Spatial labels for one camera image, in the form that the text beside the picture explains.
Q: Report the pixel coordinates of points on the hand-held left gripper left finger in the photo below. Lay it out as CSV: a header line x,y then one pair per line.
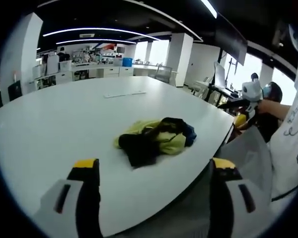
x,y
64,196

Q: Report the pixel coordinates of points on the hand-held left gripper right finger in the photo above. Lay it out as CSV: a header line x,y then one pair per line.
x,y
241,198

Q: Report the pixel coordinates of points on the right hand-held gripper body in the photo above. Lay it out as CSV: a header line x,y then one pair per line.
x,y
251,91

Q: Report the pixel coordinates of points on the yellow-green and black garment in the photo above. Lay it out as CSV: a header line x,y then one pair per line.
x,y
169,141

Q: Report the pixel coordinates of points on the light grey cloth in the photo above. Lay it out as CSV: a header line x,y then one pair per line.
x,y
248,153

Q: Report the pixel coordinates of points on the black hanging screen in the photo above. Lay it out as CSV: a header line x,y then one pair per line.
x,y
234,47

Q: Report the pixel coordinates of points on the person's white printed shirt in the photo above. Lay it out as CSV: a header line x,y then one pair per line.
x,y
294,138

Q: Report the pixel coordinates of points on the grey mesh office chair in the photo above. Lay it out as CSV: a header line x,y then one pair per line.
x,y
164,73

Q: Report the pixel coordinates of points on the short ceiling light strip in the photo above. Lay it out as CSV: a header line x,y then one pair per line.
x,y
209,7

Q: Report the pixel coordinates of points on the blue storage bin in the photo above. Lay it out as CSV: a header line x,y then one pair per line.
x,y
127,62

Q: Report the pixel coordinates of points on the black chair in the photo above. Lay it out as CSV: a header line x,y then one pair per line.
x,y
15,90

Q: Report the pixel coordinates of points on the white counter cabinet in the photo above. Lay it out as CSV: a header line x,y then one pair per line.
x,y
96,70

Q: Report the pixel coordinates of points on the long ceiling light strip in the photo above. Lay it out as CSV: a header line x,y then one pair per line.
x,y
101,30

